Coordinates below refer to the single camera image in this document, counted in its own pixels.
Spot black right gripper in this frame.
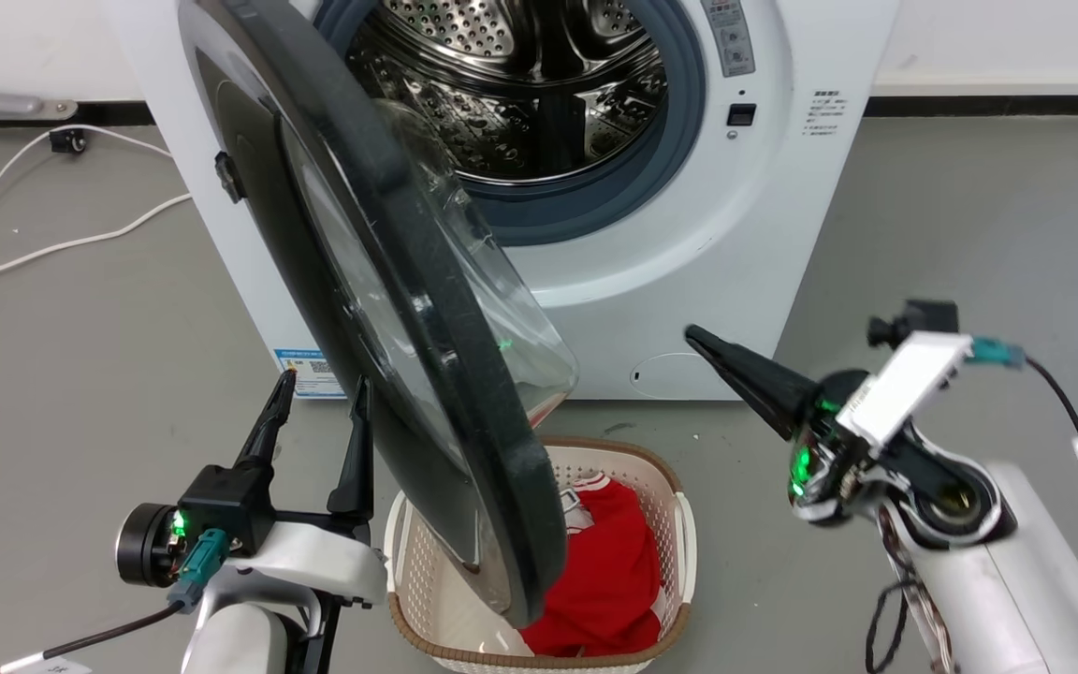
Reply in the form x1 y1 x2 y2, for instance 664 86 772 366
685 324 888 525

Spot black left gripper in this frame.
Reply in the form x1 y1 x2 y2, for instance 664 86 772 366
116 368 375 589

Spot dark grey round washer door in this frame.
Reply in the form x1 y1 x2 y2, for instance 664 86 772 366
177 0 580 630

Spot white front-load washing machine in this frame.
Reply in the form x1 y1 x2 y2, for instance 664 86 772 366
99 0 900 402

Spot grey rubber door gasket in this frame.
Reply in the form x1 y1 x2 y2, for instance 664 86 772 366
314 0 707 247

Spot black door hinge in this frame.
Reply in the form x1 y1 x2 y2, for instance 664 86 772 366
214 150 246 204

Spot blue energy label sticker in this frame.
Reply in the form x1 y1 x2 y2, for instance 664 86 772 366
274 348 348 400

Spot white oval filter cover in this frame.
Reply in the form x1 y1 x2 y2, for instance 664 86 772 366
631 352 727 399

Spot cream woven laundry basket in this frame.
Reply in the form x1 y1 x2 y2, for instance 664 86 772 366
384 435 697 674

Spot red garment with white trim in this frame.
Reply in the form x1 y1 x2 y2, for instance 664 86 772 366
520 473 663 658

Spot grey control sticker strip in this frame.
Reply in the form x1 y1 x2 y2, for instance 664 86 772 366
700 0 757 78

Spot stainless steel washer drum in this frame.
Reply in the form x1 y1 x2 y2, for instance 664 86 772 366
344 0 669 183

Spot black cable with teal plug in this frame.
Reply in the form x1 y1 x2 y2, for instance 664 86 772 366
966 337 1078 583
0 527 229 674

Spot black looped arm cables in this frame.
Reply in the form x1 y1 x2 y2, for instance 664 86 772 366
865 538 956 674

